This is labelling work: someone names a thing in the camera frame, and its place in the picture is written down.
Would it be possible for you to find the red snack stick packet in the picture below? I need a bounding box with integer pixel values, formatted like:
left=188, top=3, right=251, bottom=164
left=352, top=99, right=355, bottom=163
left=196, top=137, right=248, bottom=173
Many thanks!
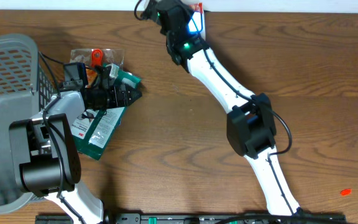
left=189, top=2, right=204, bottom=14

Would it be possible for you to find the green packaged item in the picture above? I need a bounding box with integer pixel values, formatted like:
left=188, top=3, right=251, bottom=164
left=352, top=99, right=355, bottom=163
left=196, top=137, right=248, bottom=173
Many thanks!
left=71, top=70, right=140, bottom=160

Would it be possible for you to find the red packaged item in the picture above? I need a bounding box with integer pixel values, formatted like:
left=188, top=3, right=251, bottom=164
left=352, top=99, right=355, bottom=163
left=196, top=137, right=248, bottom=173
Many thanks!
left=70, top=49, right=125, bottom=70

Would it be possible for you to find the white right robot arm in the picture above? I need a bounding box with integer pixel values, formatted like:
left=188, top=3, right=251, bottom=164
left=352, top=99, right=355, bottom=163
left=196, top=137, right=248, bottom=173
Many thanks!
left=155, top=0, right=300, bottom=216

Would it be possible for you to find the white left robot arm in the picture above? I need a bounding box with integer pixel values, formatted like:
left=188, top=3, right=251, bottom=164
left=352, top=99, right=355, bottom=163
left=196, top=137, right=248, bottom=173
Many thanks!
left=9, top=62, right=142, bottom=223

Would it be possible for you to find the white barcode scanner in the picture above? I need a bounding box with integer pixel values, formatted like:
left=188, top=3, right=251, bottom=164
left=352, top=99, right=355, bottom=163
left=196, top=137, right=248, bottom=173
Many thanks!
left=188, top=11, right=206, bottom=39

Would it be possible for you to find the grey plastic basket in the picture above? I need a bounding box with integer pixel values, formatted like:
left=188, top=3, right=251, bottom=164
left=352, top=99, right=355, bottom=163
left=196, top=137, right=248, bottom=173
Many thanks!
left=0, top=33, right=58, bottom=217

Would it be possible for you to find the small red floor marker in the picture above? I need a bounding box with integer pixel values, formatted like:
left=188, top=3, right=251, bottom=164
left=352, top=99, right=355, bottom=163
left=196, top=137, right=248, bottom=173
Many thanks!
left=340, top=189, right=352, bottom=196

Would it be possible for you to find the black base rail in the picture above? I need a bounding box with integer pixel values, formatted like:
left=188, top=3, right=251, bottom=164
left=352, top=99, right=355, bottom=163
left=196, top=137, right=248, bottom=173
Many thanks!
left=35, top=203, right=347, bottom=224

